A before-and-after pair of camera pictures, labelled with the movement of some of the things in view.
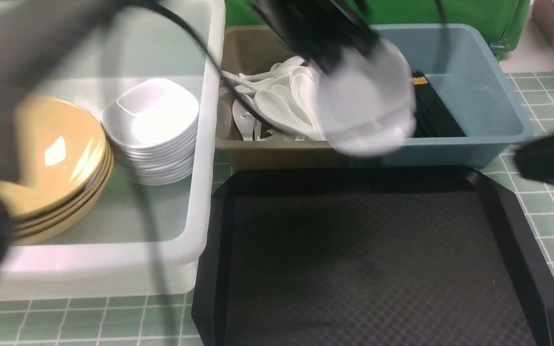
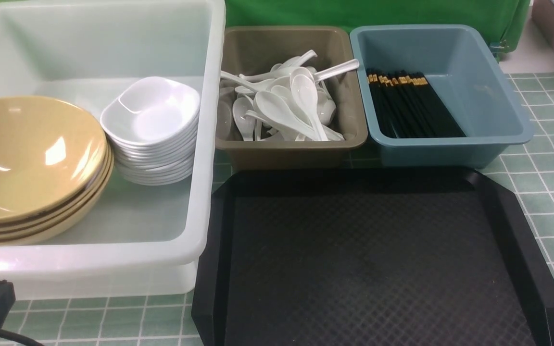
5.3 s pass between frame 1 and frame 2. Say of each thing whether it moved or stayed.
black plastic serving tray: stayed
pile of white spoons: stayed
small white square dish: moved
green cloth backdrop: stayed
